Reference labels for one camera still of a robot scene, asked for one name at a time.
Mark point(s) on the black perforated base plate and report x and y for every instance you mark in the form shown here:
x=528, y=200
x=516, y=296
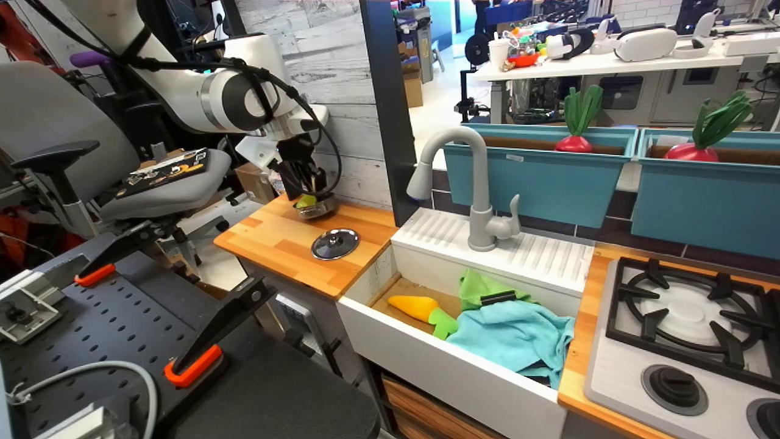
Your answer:
x=111, y=341

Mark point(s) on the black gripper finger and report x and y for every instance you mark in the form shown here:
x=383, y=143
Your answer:
x=315, y=181
x=294, y=186

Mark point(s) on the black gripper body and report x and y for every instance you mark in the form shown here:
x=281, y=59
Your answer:
x=295, y=157

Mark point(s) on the steel pot lid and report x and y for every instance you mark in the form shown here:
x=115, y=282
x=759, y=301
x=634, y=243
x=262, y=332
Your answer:
x=336, y=242

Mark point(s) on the toy gas stove top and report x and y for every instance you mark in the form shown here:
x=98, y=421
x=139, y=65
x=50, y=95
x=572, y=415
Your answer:
x=691, y=354

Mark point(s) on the near black orange clamp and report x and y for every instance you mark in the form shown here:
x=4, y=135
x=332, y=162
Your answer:
x=206, y=352

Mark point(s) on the far black orange clamp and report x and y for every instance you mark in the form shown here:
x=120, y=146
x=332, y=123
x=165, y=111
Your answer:
x=135, y=240

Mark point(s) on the small steel pot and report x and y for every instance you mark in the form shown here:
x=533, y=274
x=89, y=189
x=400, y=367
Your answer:
x=325, y=206

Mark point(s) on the left red radish toy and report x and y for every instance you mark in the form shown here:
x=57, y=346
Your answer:
x=581, y=108

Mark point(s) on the right red radish toy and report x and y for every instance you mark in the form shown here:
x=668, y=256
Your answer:
x=711, y=128

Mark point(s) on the white toy sink basin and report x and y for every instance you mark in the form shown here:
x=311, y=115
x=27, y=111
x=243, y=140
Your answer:
x=428, y=256

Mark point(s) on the green cloth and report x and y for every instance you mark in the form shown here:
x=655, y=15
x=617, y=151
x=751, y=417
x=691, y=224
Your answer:
x=475, y=291

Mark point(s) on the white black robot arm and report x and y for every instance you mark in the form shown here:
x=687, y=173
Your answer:
x=239, y=93

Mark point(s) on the white background table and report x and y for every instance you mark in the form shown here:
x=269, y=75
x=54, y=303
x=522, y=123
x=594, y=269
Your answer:
x=590, y=63

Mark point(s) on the grey toy faucet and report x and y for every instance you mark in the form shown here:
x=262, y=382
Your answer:
x=487, y=230

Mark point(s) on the right teal planter box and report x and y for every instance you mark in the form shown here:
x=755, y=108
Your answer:
x=729, y=203

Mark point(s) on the black orange clamp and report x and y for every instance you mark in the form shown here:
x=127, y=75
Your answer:
x=135, y=240
x=206, y=352

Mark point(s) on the teal planter box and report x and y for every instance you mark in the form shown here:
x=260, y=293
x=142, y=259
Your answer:
x=556, y=186
x=729, y=203

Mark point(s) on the left teal planter box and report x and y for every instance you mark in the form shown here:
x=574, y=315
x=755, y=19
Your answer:
x=556, y=186

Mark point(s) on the teal cloth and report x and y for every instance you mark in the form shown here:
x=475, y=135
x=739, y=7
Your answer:
x=521, y=336

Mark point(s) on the red radish toy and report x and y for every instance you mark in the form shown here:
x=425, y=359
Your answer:
x=581, y=108
x=711, y=128

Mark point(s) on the grey office chair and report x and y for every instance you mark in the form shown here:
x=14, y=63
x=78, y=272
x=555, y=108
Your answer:
x=82, y=157

